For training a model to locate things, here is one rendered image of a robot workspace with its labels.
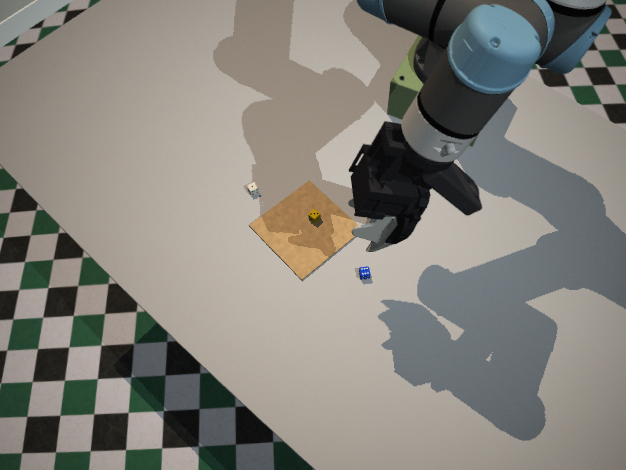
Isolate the blue die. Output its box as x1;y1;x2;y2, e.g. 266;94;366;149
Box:
359;266;370;280

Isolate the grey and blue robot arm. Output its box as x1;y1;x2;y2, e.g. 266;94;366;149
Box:
357;0;612;216

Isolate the yellow die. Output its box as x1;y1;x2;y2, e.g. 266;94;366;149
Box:
308;209;321;223

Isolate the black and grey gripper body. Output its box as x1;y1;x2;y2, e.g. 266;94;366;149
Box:
349;121;455;220

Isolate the tan square mat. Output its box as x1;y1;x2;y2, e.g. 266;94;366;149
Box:
249;180;359;280

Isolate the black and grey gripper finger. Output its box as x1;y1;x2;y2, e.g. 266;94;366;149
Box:
351;206;421;252
348;198;375;224

